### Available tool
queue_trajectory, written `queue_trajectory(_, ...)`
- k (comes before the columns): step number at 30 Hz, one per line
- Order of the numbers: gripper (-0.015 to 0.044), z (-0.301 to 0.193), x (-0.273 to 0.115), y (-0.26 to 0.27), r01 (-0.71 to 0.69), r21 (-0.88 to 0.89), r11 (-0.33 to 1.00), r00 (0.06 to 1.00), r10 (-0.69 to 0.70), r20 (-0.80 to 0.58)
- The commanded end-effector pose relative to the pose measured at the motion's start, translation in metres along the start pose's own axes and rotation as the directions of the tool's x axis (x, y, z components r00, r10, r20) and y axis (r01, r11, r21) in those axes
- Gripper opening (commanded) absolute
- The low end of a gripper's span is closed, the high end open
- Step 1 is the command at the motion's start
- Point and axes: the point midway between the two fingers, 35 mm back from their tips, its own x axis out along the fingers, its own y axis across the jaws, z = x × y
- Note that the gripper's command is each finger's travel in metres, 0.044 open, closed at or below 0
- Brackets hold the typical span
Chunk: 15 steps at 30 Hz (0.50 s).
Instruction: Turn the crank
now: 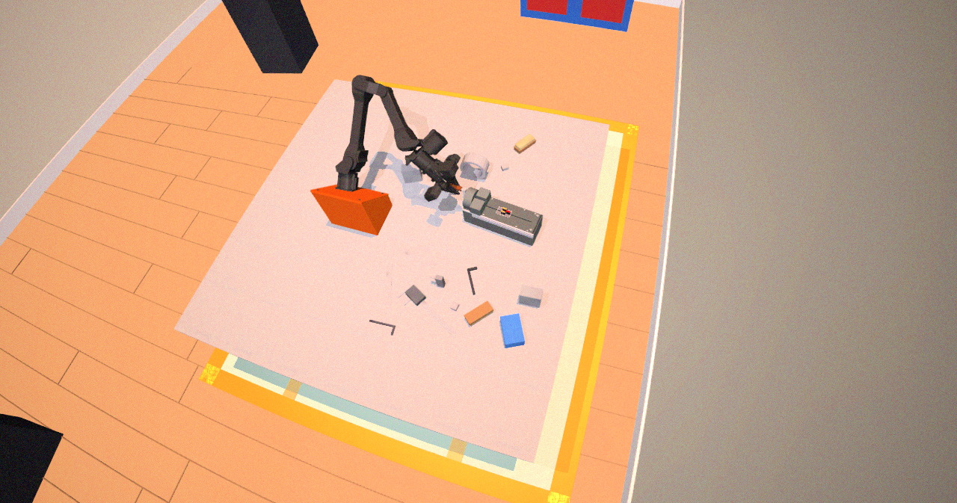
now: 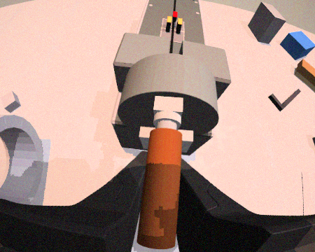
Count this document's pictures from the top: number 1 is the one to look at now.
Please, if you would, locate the blue rectangular block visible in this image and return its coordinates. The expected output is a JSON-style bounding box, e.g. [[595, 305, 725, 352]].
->
[[500, 313, 525, 348]]

